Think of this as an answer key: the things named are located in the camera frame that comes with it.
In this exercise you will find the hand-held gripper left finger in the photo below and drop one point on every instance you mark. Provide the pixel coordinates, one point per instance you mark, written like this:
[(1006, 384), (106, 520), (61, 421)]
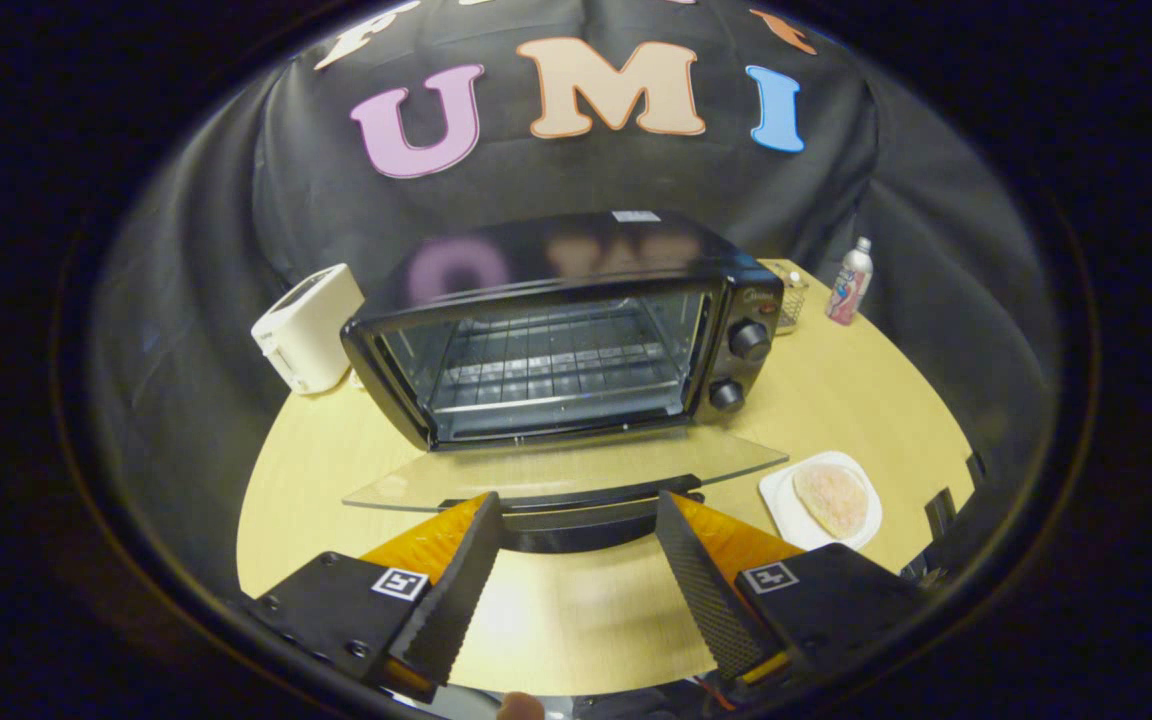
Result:
[(451, 590)]

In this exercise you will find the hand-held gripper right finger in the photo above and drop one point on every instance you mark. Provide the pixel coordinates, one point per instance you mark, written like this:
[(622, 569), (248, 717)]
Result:
[(706, 590)]

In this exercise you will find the round breaded patty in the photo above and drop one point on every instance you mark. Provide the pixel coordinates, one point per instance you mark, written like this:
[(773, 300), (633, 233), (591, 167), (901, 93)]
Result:
[(831, 500)]

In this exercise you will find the black toaster oven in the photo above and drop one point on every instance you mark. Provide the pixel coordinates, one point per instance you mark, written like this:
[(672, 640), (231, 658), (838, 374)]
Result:
[(576, 250)]

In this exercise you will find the white bread toaster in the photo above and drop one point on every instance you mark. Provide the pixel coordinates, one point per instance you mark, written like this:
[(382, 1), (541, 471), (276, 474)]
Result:
[(311, 325)]

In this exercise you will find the white square plate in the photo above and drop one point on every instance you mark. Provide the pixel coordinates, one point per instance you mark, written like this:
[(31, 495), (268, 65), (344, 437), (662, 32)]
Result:
[(786, 505)]

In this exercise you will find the black chair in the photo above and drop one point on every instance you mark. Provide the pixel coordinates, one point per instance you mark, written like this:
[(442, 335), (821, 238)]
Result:
[(939, 515), (976, 468)]

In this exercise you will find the silver pink drink bottle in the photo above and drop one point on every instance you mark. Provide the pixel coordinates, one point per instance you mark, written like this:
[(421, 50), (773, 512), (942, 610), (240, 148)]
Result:
[(849, 285)]

